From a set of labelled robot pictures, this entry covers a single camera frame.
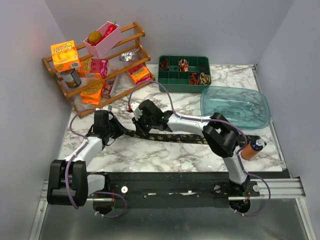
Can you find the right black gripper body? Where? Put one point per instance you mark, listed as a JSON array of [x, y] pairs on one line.
[[144, 125]]

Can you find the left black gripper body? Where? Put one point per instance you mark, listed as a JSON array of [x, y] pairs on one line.
[[114, 128]]

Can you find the black leaf patterned tie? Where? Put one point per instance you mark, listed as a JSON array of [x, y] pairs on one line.
[[171, 138]]

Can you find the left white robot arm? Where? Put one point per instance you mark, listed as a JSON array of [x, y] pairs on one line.
[[69, 183]]

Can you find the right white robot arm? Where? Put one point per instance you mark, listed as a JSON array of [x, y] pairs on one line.
[[221, 136]]

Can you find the orange sponge box bottom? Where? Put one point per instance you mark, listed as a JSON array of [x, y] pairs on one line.
[[93, 94]]

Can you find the orange sponge box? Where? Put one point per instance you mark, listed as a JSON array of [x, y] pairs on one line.
[[139, 73], [93, 94]]

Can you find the red white small box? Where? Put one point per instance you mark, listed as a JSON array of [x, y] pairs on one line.
[[108, 88]]

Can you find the orange sponge box right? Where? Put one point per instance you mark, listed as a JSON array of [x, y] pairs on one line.
[[139, 73]]

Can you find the green divided organizer tray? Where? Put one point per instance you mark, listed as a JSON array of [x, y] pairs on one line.
[[176, 81]]

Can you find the rolled dark orange tie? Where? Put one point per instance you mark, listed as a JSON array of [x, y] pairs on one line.
[[164, 64]]

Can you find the rolled orange black tie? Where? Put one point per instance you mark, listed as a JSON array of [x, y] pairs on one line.
[[194, 79]]

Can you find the wooden tiered rack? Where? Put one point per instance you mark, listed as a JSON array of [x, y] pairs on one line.
[[131, 35]]

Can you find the rolled red patterned tie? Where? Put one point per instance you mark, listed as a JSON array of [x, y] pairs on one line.
[[183, 65]]

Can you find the pink scrub sponge box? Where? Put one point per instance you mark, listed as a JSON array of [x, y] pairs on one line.
[[93, 68]]

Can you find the rolled tan patterned tie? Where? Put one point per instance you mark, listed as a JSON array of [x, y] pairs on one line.
[[204, 79]]

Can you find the dark glass jar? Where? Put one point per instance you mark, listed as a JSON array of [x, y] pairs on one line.
[[71, 78]]

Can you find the metal spoon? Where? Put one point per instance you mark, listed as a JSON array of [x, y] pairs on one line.
[[128, 56]]

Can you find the pink plastic bin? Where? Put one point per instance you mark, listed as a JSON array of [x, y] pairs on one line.
[[107, 43]]

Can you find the orange scrub daddy box top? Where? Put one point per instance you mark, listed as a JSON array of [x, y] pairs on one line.
[[65, 56]]

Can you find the brown round fruit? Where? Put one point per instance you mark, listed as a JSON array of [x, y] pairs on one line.
[[94, 37]]

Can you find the teal plastic tub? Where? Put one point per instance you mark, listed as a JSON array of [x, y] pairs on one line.
[[244, 108]]

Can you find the red chili pepper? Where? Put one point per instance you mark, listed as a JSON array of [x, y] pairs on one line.
[[109, 30]]

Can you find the orange bottle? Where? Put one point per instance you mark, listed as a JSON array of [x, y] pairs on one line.
[[252, 149]]

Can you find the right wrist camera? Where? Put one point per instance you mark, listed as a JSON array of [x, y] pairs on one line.
[[134, 107]]

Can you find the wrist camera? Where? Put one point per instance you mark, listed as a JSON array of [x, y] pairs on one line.
[[107, 107], [134, 107]]

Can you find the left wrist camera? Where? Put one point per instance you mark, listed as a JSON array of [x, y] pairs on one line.
[[107, 107]]

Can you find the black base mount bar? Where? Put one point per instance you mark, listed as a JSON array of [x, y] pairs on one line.
[[163, 190]]

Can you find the aluminium rail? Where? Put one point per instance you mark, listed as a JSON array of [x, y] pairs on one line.
[[290, 188]]

